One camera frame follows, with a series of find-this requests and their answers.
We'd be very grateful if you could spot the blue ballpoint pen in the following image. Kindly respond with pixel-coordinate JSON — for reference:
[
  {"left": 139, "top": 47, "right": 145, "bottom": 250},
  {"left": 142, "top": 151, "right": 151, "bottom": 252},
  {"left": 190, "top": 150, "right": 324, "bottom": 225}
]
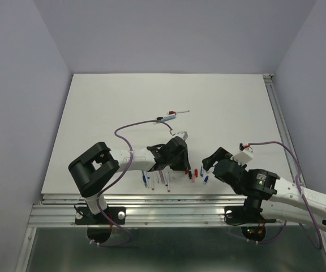
[{"left": 141, "top": 171, "right": 148, "bottom": 188}]

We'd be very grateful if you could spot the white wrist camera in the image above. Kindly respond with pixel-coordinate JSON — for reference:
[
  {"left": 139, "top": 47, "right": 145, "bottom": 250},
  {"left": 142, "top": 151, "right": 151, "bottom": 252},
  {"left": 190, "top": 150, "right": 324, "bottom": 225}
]
[
  {"left": 175, "top": 131, "right": 188, "bottom": 141},
  {"left": 231, "top": 143, "right": 254, "bottom": 166}
]

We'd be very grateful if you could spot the thin white red pen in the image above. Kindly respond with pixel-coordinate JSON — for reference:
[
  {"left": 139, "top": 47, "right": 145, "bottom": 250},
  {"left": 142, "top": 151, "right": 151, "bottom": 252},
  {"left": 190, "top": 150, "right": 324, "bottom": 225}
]
[{"left": 168, "top": 109, "right": 190, "bottom": 115}]

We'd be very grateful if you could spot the thin pen black cap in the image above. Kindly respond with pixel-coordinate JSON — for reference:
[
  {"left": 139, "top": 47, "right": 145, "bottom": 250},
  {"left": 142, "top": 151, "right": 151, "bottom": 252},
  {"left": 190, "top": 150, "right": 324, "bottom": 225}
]
[{"left": 162, "top": 171, "right": 168, "bottom": 186}]

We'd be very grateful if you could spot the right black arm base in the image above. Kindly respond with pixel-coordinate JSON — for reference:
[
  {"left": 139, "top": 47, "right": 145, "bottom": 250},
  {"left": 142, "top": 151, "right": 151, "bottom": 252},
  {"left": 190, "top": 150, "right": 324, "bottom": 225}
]
[{"left": 224, "top": 197, "right": 277, "bottom": 243}]

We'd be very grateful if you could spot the thin white red-tipped pen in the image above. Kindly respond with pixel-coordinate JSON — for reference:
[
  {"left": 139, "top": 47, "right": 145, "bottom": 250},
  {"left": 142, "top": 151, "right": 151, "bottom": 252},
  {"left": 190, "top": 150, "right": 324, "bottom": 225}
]
[{"left": 150, "top": 172, "right": 155, "bottom": 190}]

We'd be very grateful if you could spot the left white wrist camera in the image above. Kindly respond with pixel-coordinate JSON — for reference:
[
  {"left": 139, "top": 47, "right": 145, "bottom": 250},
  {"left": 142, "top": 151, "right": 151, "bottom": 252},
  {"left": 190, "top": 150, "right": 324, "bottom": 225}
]
[{"left": 175, "top": 131, "right": 188, "bottom": 141}]

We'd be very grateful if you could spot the white marker red cap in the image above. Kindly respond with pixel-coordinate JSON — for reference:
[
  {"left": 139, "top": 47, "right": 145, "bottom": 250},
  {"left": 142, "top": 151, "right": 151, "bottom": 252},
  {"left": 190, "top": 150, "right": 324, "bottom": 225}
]
[{"left": 166, "top": 172, "right": 171, "bottom": 192}]

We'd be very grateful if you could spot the aluminium front rail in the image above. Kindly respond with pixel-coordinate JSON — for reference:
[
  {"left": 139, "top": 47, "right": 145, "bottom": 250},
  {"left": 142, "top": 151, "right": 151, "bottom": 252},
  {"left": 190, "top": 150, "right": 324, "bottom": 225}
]
[{"left": 16, "top": 192, "right": 326, "bottom": 271}]

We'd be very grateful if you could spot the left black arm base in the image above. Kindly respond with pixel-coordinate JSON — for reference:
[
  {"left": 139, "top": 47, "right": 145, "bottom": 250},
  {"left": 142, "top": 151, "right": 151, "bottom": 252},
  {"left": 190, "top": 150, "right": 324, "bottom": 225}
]
[{"left": 74, "top": 203, "right": 130, "bottom": 247}]

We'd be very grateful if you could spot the light blue pen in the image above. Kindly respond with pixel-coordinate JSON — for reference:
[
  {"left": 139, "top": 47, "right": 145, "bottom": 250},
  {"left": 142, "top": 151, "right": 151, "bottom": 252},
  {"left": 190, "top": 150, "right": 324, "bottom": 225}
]
[{"left": 160, "top": 114, "right": 177, "bottom": 122}]

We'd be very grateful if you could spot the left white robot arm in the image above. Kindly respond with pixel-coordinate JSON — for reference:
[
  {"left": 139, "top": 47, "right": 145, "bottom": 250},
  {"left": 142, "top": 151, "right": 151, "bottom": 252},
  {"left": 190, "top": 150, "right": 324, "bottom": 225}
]
[{"left": 68, "top": 132, "right": 191, "bottom": 223}]

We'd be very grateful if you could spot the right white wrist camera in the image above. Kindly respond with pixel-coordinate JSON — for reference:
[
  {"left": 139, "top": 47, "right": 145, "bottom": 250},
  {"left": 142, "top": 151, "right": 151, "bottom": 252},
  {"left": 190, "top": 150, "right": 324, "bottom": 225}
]
[{"left": 231, "top": 143, "right": 254, "bottom": 166}]

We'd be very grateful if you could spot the translucent red pen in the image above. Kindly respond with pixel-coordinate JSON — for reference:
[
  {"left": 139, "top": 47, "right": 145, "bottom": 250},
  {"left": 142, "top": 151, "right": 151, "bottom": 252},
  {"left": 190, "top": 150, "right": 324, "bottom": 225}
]
[{"left": 158, "top": 171, "right": 164, "bottom": 184}]

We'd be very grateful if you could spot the aluminium right side rail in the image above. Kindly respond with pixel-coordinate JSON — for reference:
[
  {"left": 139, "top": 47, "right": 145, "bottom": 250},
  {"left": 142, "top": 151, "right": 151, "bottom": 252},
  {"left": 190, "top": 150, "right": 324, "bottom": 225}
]
[{"left": 263, "top": 74, "right": 306, "bottom": 187}]

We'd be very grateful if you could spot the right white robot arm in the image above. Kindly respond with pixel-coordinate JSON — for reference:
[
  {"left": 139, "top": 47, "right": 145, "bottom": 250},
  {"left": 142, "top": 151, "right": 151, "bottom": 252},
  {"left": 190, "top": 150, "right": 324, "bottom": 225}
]
[{"left": 202, "top": 146, "right": 326, "bottom": 232}]

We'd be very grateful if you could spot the aluminium rail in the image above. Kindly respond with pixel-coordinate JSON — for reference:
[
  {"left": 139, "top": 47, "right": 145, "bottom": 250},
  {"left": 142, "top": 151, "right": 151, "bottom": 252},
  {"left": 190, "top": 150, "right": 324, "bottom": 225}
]
[
  {"left": 263, "top": 74, "right": 306, "bottom": 187},
  {"left": 16, "top": 192, "right": 326, "bottom": 271}
]

